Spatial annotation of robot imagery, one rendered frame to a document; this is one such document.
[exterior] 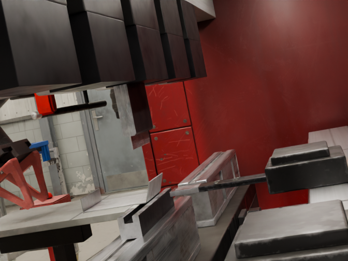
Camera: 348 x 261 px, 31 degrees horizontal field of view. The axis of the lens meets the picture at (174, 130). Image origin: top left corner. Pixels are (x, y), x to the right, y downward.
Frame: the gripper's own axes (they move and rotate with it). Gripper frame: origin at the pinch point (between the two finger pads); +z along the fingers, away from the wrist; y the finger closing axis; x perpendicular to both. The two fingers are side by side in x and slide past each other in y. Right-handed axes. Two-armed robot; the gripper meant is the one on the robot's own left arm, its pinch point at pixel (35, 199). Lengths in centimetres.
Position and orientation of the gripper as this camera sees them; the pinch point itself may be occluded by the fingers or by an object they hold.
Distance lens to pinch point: 100.5
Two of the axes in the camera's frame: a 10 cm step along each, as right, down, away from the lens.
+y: 2.2, -1.1, 9.7
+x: -7.4, 6.3, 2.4
